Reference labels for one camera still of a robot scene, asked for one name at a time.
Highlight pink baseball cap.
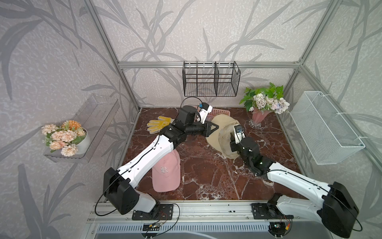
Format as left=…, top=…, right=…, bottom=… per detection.
left=152, top=149, right=181, bottom=193

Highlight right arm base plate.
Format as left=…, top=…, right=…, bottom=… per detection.
left=251, top=203, right=294, bottom=220

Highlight white pot peach flowers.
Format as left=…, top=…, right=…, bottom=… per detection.
left=41, top=120, right=91, bottom=157

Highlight white mesh wall basket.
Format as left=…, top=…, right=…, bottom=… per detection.
left=291, top=91, right=365, bottom=165

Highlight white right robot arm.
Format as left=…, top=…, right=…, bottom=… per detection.
left=230, top=131, right=359, bottom=239

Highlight yellow white work glove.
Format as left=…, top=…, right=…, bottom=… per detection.
left=147, top=116, right=174, bottom=134

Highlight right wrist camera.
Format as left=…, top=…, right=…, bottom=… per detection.
left=234, top=124, right=245, bottom=144

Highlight artificial flower bouquet green leaves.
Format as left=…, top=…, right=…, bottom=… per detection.
left=240, top=83, right=290, bottom=114

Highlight pink perforated plastic basket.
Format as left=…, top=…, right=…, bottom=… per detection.
left=206, top=108, right=230, bottom=119

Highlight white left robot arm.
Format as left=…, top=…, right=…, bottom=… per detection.
left=102, top=103, right=219, bottom=215

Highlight clear acrylic wall shelf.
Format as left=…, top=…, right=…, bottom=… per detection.
left=43, top=94, right=120, bottom=163

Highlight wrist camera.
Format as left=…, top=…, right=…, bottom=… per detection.
left=234, top=124, right=245, bottom=144
left=199, top=103, right=213, bottom=124

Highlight beige baseball cap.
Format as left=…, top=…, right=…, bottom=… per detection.
left=206, top=115, right=240, bottom=159

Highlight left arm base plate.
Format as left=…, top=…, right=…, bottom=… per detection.
left=132, top=204, right=174, bottom=221

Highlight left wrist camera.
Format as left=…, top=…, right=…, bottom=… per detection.
left=199, top=103, right=213, bottom=124

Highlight aluminium back crossbar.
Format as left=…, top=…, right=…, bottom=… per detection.
left=118, top=61, right=300, bottom=69

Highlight black wire wall basket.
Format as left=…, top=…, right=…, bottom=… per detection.
left=182, top=61, right=241, bottom=97

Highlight aluminium front rail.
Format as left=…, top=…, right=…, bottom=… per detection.
left=86, top=200, right=317, bottom=224

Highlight aluminium frame corner post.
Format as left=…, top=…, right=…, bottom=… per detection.
left=284, top=0, right=342, bottom=94

